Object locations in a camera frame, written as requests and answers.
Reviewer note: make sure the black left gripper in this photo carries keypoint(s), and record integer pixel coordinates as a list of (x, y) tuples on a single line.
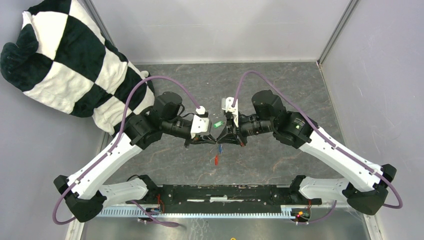
[(204, 139)]

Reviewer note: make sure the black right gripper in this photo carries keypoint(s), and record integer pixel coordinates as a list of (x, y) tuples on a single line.
[(231, 134)]

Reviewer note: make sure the metal key holder red handle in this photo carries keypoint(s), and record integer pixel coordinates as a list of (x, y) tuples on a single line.
[(216, 156)]

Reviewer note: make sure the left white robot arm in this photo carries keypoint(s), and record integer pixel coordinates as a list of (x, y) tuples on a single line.
[(85, 193)]

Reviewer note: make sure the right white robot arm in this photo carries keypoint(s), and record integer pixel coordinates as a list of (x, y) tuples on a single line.
[(363, 184)]

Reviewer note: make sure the keys with green tag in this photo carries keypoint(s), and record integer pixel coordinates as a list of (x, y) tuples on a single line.
[(219, 124)]

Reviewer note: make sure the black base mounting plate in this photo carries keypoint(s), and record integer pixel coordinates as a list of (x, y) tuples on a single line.
[(225, 199)]

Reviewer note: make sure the checkered black white plush cloth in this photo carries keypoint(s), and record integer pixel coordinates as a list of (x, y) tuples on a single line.
[(62, 60)]

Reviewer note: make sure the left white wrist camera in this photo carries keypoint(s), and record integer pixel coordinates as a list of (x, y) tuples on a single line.
[(200, 125)]

